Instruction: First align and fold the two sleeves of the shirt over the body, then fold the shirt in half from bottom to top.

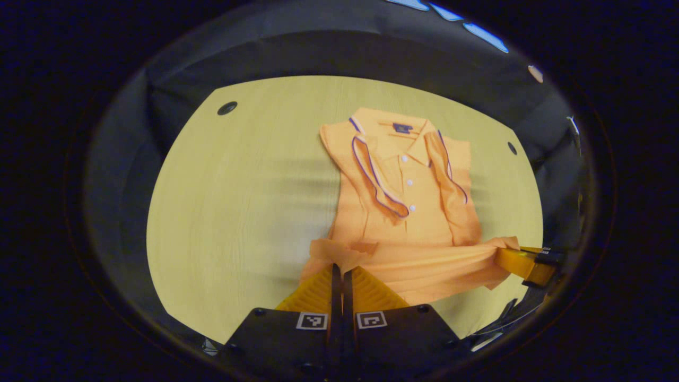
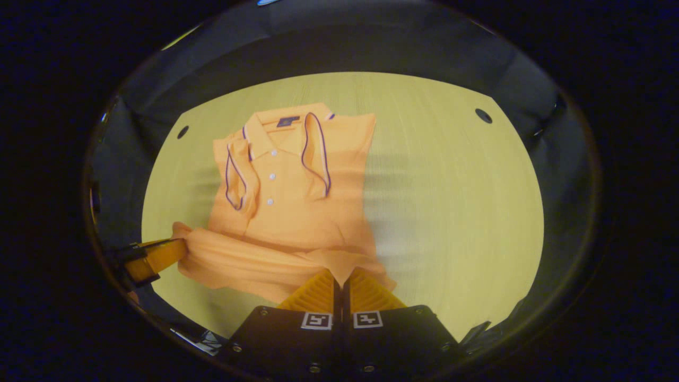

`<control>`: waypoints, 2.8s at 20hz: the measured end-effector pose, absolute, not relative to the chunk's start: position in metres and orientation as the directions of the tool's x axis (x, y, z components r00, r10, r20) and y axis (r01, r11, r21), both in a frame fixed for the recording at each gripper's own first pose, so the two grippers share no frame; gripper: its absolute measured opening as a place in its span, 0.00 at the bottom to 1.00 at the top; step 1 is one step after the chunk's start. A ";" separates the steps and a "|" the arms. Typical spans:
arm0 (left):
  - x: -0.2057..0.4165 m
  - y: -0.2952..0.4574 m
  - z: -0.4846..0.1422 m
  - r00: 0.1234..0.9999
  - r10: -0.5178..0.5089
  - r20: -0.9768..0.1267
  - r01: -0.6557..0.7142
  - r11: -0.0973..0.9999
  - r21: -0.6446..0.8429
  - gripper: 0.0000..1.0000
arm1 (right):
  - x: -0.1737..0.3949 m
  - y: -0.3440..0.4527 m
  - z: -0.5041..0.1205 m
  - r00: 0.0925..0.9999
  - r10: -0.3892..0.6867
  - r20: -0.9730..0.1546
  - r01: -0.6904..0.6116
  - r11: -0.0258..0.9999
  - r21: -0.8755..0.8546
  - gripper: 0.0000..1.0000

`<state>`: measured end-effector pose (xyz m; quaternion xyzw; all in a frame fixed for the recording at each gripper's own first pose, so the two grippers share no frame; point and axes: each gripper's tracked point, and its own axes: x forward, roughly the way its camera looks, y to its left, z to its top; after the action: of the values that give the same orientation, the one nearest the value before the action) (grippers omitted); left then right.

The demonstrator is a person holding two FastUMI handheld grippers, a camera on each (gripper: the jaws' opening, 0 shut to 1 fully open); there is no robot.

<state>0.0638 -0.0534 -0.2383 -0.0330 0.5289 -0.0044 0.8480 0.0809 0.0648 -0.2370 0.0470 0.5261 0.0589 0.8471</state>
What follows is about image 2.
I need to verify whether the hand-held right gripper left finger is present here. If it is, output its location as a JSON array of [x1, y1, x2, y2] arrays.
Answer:
[[228, 268, 341, 379]]

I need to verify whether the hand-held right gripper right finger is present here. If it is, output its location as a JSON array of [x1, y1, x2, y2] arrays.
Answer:
[[342, 266, 460, 379]]

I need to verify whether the orange T-shirt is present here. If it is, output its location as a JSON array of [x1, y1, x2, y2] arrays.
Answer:
[[171, 102, 398, 305]]

